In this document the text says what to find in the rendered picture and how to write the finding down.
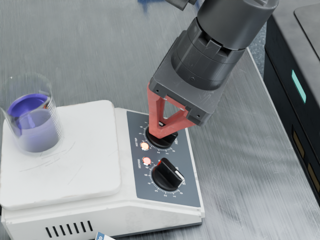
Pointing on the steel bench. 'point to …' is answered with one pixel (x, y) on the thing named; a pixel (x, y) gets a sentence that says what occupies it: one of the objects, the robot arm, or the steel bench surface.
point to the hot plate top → (65, 161)
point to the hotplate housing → (104, 208)
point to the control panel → (183, 161)
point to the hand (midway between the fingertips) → (159, 127)
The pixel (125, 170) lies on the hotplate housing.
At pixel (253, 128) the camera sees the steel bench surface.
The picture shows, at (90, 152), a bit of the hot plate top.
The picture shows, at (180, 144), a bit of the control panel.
